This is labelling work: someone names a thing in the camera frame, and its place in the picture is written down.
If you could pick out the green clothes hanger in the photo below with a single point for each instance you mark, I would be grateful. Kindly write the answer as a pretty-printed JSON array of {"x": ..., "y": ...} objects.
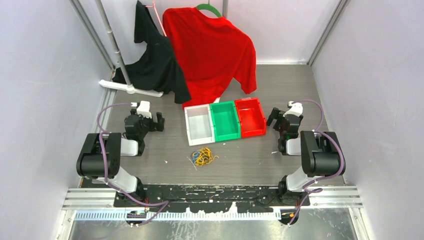
[{"x": 210, "y": 8}]

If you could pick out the pink clothes hanger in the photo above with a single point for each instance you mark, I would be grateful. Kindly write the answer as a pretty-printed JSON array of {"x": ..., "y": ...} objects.
[{"x": 153, "y": 5}]

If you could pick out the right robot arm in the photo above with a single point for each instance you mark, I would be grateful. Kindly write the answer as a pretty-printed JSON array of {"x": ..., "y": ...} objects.
[{"x": 320, "y": 155}]

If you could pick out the green plastic bin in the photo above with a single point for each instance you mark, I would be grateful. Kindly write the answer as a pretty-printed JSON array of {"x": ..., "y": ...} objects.
[{"x": 225, "y": 121}]

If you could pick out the red t-shirt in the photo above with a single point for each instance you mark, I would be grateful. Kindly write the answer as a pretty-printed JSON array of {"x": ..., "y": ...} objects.
[{"x": 211, "y": 53}]

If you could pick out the white plastic bin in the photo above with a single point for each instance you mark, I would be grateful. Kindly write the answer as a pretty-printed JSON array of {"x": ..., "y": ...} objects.
[{"x": 199, "y": 125}]

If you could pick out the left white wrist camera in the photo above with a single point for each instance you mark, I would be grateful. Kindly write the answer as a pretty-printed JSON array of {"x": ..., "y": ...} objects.
[{"x": 143, "y": 109}]

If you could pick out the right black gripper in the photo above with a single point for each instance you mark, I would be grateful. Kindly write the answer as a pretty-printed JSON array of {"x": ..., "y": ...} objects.
[{"x": 277, "y": 114}]

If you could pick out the black t-shirt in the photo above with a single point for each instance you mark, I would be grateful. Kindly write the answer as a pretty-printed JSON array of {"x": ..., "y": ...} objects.
[{"x": 157, "y": 69}]

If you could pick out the red plastic bin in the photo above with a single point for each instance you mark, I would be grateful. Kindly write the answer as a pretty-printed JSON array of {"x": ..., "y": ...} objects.
[{"x": 251, "y": 117}]

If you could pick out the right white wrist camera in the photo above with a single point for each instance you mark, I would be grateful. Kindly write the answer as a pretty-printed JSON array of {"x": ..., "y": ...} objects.
[{"x": 294, "y": 108}]

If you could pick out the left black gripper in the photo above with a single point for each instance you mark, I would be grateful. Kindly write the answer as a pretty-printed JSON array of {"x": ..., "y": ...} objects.
[{"x": 153, "y": 125}]

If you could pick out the aluminium frame rail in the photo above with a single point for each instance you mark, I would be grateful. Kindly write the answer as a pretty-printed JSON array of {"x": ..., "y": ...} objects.
[{"x": 90, "y": 198}]

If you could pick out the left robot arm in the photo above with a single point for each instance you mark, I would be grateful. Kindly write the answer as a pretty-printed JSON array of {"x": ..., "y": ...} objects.
[{"x": 100, "y": 155}]

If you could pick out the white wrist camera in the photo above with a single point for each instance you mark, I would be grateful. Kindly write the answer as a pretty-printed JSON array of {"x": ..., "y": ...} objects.
[
  {"x": 143, "y": 109},
  {"x": 294, "y": 108}
]

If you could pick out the white clothes rack stand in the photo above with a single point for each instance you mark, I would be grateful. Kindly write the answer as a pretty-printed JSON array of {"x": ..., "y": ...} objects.
[{"x": 128, "y": 86}]

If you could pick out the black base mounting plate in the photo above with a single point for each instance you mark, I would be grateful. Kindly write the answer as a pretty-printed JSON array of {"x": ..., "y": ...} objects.
[{"x": 219, "y": 198}]

